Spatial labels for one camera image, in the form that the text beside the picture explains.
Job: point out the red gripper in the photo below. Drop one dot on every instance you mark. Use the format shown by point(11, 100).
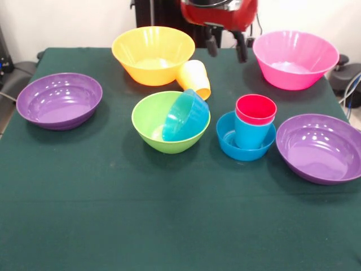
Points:
point(220, 18)

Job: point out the orange cup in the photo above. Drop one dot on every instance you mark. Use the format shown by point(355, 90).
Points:
point(194, 79)

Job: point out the red cup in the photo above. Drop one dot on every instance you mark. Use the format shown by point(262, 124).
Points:
point(255, 110)

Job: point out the pink bowl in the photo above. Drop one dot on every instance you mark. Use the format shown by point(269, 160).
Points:
point(293, 79)

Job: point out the orange bowl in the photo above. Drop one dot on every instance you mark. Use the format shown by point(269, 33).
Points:
point(152, 76)

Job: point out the blue bowl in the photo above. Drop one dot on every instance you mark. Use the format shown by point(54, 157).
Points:
point(245, 155)
point(187, 121)

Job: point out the blue cup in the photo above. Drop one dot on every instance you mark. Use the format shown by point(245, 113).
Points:
point(251, 137)

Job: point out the green bowl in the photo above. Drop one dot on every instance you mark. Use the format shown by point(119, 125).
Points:
point(148, 118)

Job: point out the purple bowl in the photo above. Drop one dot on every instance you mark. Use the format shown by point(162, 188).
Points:
point(56, 107)
point(318, 158)

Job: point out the black computer tower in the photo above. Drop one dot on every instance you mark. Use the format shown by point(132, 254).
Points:
point(5, 56)

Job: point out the black knobbed device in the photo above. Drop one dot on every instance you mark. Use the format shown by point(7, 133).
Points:
point(352, 76)

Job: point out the dark green tablecloth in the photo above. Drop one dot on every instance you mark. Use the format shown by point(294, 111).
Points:
point(112, 226)

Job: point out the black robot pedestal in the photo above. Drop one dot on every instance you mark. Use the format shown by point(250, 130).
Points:
point(169, 14)

